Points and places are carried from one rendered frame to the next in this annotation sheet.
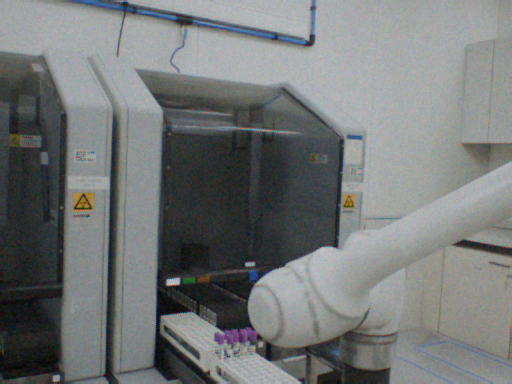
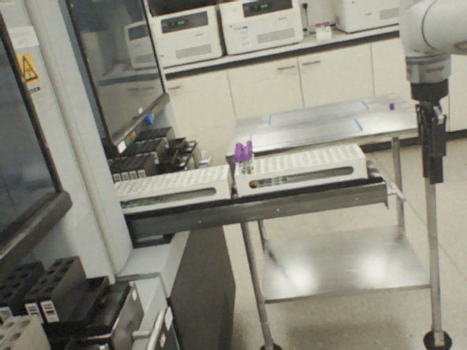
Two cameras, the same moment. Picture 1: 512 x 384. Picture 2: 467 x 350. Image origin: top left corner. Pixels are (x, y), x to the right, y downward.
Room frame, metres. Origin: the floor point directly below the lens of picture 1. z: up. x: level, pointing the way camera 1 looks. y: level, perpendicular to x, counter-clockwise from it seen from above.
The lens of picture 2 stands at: (0.58, 0.83, 1.22)
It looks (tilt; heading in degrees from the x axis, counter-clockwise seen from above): 20 degrees down; 308
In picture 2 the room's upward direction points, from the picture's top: 11 degrees counter-clockwise
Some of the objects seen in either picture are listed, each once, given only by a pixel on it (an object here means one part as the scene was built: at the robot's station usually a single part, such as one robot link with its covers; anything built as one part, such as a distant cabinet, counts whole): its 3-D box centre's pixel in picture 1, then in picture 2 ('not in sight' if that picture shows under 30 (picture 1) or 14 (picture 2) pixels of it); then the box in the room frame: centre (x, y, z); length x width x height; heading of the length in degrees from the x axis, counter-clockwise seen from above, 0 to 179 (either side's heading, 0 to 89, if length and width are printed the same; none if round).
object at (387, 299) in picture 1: (366, 279); (429, 14); (0.81, -0.18, 1.14); 0.13 x 0.11 x 0.16; 132
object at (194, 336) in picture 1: (197, 341); (171, 192); (1.35, 0.13, 0.83); 0.30 x 0.10 x 0.06; 31
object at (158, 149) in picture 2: not in sight; (159, 153); (1.59, -0.08, 0.85); 0.12 x 0.02 x 0.06; 121
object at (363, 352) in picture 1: (367, 345); (427, 67); (0.82, -0.19, 1.03); 0.09 x 0.09 x 0.06
